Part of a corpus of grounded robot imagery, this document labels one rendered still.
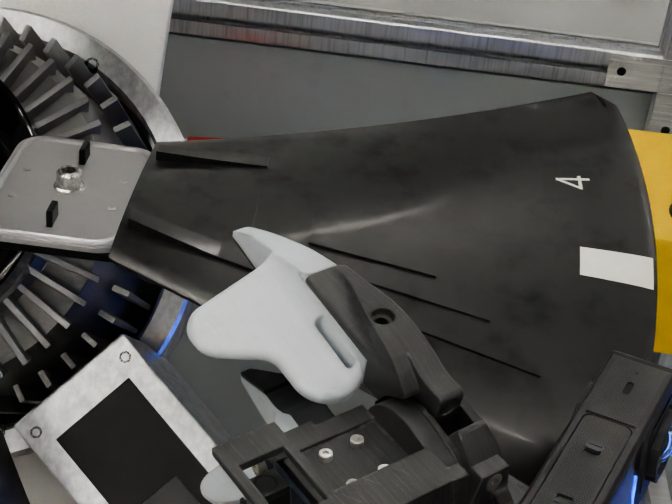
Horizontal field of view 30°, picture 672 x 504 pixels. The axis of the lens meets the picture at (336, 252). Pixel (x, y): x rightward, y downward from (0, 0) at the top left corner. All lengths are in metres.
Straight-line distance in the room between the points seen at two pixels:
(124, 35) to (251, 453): 0.46
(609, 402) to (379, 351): 0.08
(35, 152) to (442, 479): 0.29
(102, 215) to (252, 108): 0.78
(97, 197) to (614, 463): 0.26
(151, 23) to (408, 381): 0.45
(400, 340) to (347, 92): 0.91
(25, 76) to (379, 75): 0.65
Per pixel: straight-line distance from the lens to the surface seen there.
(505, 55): 1.29
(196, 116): 1.34
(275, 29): 1.29
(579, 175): 0.59
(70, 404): 0.65
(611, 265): 0.55
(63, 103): 0.68
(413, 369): 0.41
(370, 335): 0.42
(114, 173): 0.58
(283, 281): 0.45
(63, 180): 0.56
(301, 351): 0.43
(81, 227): 0.54
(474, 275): 0.53
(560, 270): 0.54
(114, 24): 0.82
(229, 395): 1.53
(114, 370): 0.64
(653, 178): 0.89
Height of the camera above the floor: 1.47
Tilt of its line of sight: 32 degrees down
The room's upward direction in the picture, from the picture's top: 7 degrees clockwise
